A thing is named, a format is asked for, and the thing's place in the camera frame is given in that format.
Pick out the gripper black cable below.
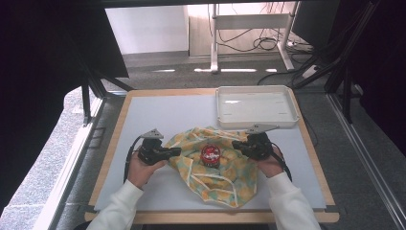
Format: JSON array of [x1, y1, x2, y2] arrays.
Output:
[[123, 135, 144, 184], [270, 142, 293, 183]]

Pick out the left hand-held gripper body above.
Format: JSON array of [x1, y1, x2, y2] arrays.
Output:
[[137, 128, 168, 167]]

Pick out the person's left hand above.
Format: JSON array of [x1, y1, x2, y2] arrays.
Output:
[[126, 155, 169, 190]]

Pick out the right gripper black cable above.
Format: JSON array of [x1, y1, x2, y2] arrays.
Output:
[[270, 142, 293, 183]]

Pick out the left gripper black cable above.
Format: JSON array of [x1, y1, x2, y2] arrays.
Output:
[[123, 135, 144, 184]]

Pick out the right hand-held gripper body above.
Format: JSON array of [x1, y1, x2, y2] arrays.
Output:
[[243, 124, 281, 161]]

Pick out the white plastic tray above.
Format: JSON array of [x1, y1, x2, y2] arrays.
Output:
[[214, 84, 301, 130]]

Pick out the tangle of black floor cables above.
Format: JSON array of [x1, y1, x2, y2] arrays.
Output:
[[218, 3, 315, 55]]

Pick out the lemon print cloth bag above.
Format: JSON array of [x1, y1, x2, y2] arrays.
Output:
[[165, 126, 259, 209]]

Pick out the wooden table with white top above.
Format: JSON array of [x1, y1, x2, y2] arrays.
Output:
[[84, 87, 340, 224]]

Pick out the person's right hand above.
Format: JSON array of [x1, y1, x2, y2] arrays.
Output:
[[257, 147, 285, 179]]

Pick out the black metal stand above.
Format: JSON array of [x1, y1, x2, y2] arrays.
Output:
[[292, 0, 382, 125], [75, 58, 136, 127]]

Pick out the white power strip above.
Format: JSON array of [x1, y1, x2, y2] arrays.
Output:
[[301, 64, 321, 80]]

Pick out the black curtain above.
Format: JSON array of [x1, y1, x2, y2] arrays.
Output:
[[331, 0, 406, 158], [0, 0, 130, 210]]

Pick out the white desk frame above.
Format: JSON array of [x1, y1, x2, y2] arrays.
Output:
[[209, 2, 297, 74]]

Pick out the red round can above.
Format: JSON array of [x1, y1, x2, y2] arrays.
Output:
[[199, 144, 222, 169]]

